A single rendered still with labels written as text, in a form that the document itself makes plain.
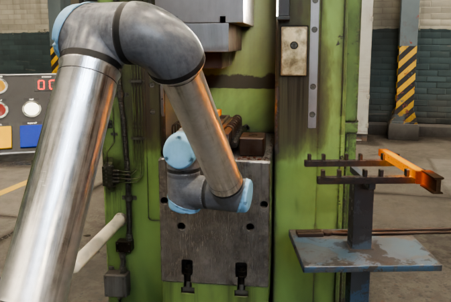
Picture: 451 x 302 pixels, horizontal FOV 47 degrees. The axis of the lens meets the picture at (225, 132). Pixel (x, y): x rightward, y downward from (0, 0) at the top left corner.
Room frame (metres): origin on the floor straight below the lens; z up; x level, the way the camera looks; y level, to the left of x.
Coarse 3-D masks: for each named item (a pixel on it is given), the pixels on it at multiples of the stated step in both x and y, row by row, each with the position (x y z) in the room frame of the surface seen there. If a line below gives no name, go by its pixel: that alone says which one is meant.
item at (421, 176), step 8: (384, 152) 1.66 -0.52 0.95; (392, 152) 1.65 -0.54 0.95; (392, 160) 1.59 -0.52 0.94; (400, 160) 1.54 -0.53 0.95; (400, 168) 1.52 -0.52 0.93; (408, 168) 1.46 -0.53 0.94; (416, 168) 1.44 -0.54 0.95; (416, 176) 1.38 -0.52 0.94; (424, 176) 1.37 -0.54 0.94; (432, 176) 1.31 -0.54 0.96; (440, 176) 1.31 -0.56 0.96; (424, 184) 1.37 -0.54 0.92; (432, 184) 1.32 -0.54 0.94; (440, 184) 1.30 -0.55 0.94; (432, 192) 1.30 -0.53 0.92; (440, 192) 1.30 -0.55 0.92
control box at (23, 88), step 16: (16, 80) 1.72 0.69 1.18; (32, 80) 1.74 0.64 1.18; (48, 80) 1.75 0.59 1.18; (0, 96) 1.68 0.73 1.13; (16, 96) 1.69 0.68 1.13; (32, 96) 1.71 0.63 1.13; (48, 96) 1.72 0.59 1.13; (16, 112) 1.67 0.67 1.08; (16, 128) 1.64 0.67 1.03; (16, 144) 1.61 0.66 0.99; (0, 160) 1.63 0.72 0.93; (16, 160) 1.66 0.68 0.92
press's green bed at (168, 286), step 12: (168, 288) 1.73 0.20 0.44; (180, 288) 1.72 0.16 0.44; (192, 288) 1.73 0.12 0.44; (204, 288) 1.71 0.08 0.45; (216, 288) 1.71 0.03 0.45; (228, 288) 1.70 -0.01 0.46; (240, 288) 1.70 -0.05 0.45; (252, 288) 1.69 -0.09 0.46; (264, 288) 1.68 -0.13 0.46; (168, 300) 1.73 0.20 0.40; (180, 300) 1.72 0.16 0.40; (192, 300) 1.72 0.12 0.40; (204, 300) 1.71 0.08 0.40; (216, 300) 1.71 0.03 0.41; (228, 300) 1.70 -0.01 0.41; (240, 300) 1.69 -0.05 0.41; (252, 300) 1.69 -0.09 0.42; (264, 300) 1.68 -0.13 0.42
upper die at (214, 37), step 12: (192, 24) 1.77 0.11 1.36; (204, 24) 1.77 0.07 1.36; (216, 24) 1.76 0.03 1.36; (228, 24) 1.76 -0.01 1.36; (204, 36) 1.77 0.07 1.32; (216, 36) 1.76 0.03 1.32; (228, 36) 1.76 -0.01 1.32; (240, 36) 2.13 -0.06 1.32; (204, 48) 1.77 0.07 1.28; (216, 48) 1.76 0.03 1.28; (228, 48) 1.76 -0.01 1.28; (240, 48) 2.13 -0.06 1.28
